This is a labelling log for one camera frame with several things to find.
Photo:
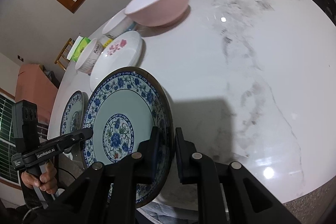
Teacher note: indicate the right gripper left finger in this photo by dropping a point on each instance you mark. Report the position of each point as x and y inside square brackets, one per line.
[147, 164]

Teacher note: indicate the white dog print bowl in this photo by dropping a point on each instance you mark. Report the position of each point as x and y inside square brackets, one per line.
[118, 24]

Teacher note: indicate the white ribbed rabbit bowl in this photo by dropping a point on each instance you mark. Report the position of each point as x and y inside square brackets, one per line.
[89, 56]

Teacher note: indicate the pink covered box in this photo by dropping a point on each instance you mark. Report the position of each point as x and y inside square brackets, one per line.
[34, 86]

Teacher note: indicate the yellow small object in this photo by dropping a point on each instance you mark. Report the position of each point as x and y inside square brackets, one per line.
[107, 43]

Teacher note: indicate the light wooden chair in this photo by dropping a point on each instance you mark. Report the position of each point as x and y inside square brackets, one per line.
[62, 59]

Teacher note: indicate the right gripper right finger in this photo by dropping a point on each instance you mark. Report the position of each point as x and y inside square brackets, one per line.
[190, 170]

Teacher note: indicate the left hand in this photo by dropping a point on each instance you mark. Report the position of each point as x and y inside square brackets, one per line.
[46, 182]

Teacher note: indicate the white plate pink flowers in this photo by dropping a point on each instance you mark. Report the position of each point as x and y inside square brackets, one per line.
[123, 51]

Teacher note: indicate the green tissue pack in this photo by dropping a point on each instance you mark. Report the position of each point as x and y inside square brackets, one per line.
[77, 48]

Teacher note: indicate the blue floral plate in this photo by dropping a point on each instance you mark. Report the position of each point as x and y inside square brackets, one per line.
[73, 114]
[121, 111]

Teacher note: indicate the pink plastic bowl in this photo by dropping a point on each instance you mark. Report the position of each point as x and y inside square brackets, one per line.
[155, 13]

